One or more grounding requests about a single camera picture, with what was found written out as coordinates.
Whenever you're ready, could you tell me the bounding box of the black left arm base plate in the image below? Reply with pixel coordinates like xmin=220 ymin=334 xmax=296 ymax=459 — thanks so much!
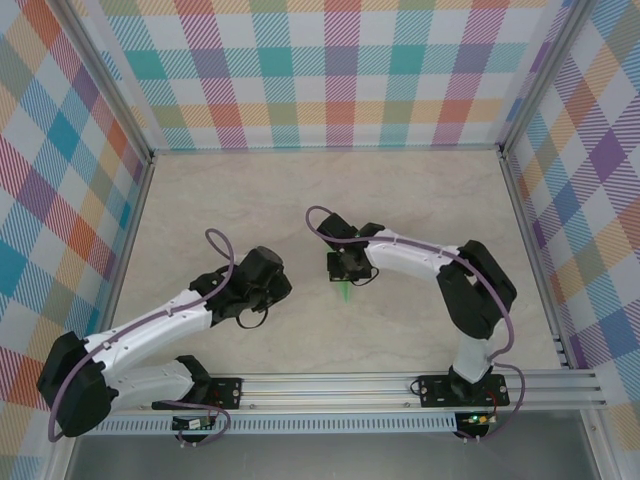
xmin=151 ymin=377 xmax=245 ymax=411

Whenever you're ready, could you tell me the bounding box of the thin black left gripper cable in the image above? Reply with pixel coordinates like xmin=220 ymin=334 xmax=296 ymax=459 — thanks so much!
xmin=234 ymin=307 xmax=269 ymax=330

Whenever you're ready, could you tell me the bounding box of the long aluminium base rail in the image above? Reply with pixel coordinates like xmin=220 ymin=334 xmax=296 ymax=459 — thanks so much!
xmin=57 ymin=372 xmax=609 ymax=414

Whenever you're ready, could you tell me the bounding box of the grey metal shelf panel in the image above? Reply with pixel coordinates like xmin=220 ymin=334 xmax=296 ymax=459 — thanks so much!
xmin=64 ymin=433 xmax=601 ymax=480

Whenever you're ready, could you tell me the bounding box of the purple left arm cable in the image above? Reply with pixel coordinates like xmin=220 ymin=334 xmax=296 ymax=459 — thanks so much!
xmin=47 ymin=228 xmax=237 ymax=447

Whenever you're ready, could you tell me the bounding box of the light green paper sheet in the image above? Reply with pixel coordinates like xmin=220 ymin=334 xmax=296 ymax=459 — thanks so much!
xmin=322 ymin=227 xmax=362 ymax=304

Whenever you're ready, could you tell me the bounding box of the perforated grey cable tray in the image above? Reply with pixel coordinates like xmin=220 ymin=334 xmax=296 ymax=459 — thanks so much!
xmin=79 ymin=413 xmax=459 ymax=435

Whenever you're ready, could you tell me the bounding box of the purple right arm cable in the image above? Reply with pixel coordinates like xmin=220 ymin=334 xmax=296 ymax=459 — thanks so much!
xmin=305 ymin=204 xmax=525 ymax=444

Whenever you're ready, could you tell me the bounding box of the aluminium corner post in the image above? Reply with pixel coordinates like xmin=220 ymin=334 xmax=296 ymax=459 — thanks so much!
xmin=497 ymin=0 xmax=589 ymax=161
xmin=58 ymin=0 xmax=156 ymax=166

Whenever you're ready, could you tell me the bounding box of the circuit board with white label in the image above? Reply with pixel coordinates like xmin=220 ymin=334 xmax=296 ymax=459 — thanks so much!
xmin=171 ymin=415 xmax=217 ymax=432

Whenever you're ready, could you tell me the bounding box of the aluminium side floor rail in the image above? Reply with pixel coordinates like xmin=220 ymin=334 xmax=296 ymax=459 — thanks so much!
xmin=499 ymin=149 xmax=571 ymax=371
xmin=99 ymin=152 xmax=157 ymax=331

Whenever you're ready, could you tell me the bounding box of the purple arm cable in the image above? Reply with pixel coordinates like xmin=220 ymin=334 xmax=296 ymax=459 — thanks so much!
xmin=305 ymin=204 xmax=525 ymax=444
xmin=47 ymin=228 xmax=237 ymax=447

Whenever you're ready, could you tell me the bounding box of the thin aluminium wall floor rail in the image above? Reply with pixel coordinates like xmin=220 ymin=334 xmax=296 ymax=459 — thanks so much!
xmin=149 ymin=144 xmax=504 ymax=154

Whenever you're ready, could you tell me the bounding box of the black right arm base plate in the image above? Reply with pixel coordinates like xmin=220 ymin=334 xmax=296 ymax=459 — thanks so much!
xmin=417 ymin=373 xmax=510 ymax=409

